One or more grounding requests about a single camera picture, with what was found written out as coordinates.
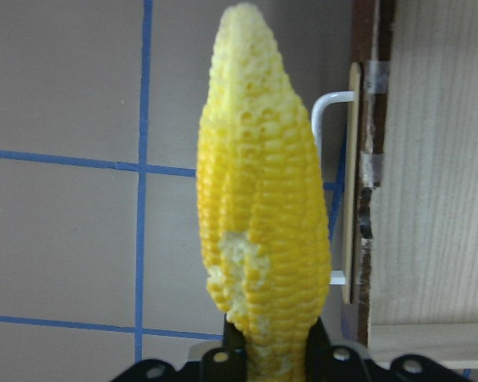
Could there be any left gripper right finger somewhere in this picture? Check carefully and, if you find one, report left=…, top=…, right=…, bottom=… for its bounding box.
left=305, top=318, right=331, bottom=378

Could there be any yellow corn cob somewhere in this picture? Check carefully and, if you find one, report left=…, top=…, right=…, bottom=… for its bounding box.
left=196, top=2, right=331, bottom=381

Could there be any white drawer handle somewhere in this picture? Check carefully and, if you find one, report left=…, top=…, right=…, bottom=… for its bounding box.
left=310, top=91, right=356, bottom=286

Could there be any wooden drawer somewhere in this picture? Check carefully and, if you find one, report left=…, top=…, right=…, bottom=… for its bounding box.
left=343, top=1, right=478, bottom=369

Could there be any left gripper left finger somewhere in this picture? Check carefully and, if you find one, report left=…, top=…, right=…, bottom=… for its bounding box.
left=221, top=318, right=247, bottom=378

